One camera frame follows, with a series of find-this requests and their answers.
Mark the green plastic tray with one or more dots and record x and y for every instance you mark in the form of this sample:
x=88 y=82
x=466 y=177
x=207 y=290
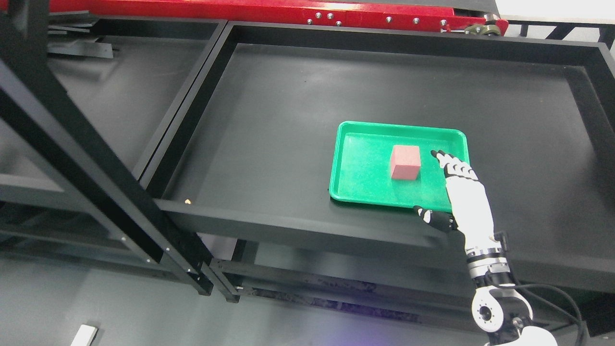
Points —
x=361 y=164

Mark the red metal beam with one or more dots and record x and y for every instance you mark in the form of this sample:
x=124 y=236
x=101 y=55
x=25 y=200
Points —
x=331 y=13

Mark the black metal left shelf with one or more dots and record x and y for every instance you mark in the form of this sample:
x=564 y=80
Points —
x=89 y=105

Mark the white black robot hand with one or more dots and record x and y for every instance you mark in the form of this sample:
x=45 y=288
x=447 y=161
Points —
x=471 y=212

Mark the pink foam block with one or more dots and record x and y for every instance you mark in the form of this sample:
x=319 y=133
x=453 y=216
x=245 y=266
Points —
x=405 y=162

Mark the black metal right shelf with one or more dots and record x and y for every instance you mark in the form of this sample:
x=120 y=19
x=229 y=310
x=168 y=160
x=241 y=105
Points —
x=319 y=138

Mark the black metal shelf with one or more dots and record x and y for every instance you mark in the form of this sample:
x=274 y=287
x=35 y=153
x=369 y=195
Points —
x=89 y=105
x=319 y=138

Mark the white desk with legs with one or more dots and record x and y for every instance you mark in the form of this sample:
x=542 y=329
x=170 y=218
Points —
x=85 y=335

